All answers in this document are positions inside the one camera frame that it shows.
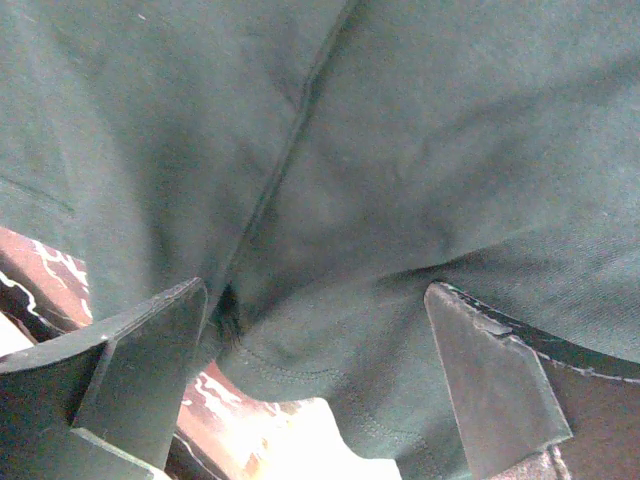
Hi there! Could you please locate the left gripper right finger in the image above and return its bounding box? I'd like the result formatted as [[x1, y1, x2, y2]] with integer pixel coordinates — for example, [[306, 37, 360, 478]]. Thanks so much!
[[424, 283, 639, 479]]

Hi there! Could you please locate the black marbled table mat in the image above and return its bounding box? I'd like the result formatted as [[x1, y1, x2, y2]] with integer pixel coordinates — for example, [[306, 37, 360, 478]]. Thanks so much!
[[1, 229, 308, 479]]

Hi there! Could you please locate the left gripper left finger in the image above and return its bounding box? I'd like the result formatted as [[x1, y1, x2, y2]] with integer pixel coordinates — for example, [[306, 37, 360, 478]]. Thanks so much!
[[1, 278, 207, 479]]

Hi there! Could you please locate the black t-shirt with daisy print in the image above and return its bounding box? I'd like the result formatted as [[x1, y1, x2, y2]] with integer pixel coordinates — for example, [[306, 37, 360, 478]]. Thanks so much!
[[1, 1, 639, 479]]

